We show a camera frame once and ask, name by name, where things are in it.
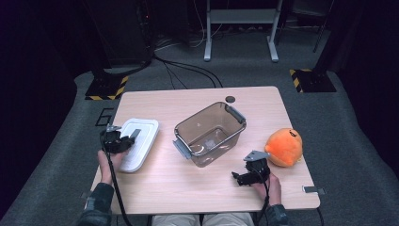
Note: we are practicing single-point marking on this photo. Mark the transparent brown storage box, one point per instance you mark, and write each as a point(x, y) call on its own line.
point(216, 125)

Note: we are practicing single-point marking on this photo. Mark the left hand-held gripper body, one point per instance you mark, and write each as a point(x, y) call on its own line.
point(111, 141)

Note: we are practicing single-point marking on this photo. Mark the person's right hand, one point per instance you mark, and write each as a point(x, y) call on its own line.
point(273, 191)

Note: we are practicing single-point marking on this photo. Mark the person's leg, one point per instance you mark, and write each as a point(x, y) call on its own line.
point(227, 220)
point(175, 220)

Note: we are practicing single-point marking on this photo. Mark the black striped stand base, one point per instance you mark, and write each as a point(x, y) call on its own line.
point(105, 88)
point(313, 81)

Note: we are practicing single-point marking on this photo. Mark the person's right leg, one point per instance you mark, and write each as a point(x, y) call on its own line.
point(227, 220)

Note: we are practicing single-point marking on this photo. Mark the person's left leg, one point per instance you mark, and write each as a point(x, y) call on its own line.
point(175, 220)

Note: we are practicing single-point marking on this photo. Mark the orange plush toy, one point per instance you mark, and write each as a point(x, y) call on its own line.
point(284, 147)

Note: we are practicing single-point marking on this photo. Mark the black cabinet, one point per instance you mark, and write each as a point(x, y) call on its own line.
point(125, 31)

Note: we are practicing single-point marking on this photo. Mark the black round table grommet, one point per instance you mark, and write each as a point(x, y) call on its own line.
point(230, 99)

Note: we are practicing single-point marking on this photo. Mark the black tripod leg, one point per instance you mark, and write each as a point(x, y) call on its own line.
point(319, 36)

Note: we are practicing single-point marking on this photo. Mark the white metal table frame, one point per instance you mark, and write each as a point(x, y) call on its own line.
point(241, 15)

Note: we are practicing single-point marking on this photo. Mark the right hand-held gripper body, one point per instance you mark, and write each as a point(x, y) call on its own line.
point(258, 171)

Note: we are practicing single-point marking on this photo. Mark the person's left hand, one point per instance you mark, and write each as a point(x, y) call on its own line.
point(106, 166)

